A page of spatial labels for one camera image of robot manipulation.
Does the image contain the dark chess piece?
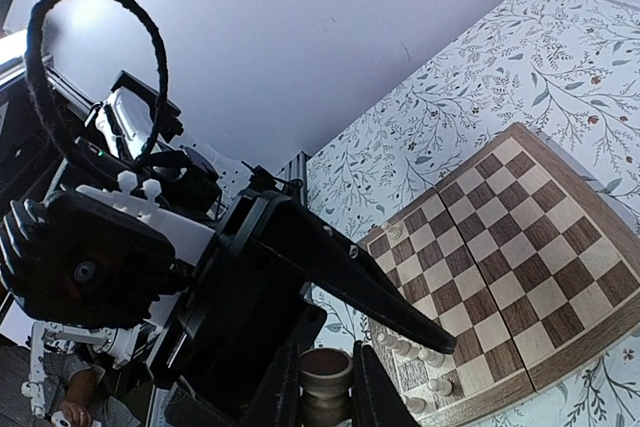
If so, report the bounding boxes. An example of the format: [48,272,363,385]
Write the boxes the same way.
[298,348,354,426]

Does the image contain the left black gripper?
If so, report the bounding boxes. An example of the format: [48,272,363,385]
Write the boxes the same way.
[149,190,456,426]

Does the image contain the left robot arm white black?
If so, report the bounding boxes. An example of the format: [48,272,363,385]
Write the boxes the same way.
[1,119,457,426]

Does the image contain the person's hand with controller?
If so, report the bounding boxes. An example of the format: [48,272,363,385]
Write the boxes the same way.
[44,358,110,426]

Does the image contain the white chess queen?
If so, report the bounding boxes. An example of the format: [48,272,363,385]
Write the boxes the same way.
[376,332,419,359]

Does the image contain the white chess rook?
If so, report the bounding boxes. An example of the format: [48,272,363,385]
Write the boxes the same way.
[405,397,429,415]

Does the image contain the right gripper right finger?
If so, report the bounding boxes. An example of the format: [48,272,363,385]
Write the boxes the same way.
[352,341,418,427]

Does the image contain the floral table mat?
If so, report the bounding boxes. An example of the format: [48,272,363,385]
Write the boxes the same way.
[308,0,639,426]

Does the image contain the white chess bishop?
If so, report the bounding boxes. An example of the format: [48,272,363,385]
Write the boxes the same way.
[427,378,453,397]

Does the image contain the white chess pawn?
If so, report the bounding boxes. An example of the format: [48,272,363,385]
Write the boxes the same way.
[381,221,403,241]

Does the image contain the wooden chess board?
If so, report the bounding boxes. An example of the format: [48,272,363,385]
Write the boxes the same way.
[363,124,639,426]

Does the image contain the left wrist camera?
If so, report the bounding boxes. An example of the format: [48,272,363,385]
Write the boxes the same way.
[1,186,214,329]

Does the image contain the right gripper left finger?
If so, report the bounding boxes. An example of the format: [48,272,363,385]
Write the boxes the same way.
[239,342,300,427]

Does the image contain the left wrist cable loop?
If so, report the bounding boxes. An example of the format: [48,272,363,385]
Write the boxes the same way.
[24,0,176,188]

